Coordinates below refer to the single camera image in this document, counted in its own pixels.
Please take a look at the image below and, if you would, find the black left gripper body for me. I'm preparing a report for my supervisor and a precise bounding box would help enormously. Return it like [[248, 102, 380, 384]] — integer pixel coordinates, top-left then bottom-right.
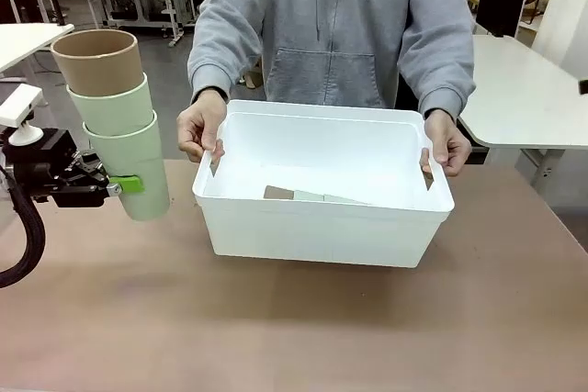
[[2, 129, 80, 209]]

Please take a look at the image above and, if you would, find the brown tall cup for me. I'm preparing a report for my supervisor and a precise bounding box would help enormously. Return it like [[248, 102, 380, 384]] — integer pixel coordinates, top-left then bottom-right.
[[263, 185, 298, 202], [50, 28, 141, 99]]

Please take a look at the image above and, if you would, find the white plastic basket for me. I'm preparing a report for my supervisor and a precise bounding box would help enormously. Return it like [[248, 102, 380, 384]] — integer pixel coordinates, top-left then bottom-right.
[[191, 99, 457, 270]]

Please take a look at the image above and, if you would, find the person's right forearm grey sleeve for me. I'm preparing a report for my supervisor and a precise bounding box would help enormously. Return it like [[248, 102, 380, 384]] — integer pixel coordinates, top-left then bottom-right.
[[187, 10, 240, 106]]

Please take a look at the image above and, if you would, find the person's left forearm grey sleeve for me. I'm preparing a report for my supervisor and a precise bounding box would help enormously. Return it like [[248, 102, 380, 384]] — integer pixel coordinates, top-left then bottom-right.
[[417, 10, 477, 121]]

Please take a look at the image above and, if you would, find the person's right hand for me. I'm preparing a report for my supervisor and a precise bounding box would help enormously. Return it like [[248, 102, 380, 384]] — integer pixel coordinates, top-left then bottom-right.
[[176, 88, 229, 166]]

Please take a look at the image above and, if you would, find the person's left hand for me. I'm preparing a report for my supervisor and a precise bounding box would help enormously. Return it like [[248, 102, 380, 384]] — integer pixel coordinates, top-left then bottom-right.
[[419, 109, 474, 179]]

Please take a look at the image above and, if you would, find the white table with curved edge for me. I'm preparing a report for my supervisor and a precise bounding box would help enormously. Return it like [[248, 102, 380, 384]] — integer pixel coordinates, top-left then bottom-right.
[[0, 23, 75, 77]]

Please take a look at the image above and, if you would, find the person in grey hoodie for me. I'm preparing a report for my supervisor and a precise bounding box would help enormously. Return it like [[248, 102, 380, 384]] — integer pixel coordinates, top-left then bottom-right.
[[187, 0, 477, 123]]

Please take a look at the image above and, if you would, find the white side table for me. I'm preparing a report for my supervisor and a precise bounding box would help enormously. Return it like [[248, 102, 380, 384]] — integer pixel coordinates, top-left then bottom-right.
[[458, 34, 588, 196]]

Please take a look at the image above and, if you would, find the black monitor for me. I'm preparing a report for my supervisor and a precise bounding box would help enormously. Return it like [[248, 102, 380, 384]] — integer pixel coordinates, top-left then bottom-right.
[[474, 0, 529, 39]]

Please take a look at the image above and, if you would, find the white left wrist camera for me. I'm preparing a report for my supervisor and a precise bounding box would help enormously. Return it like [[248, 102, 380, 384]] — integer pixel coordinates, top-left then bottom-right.
[[0, 84, 46, 146]]

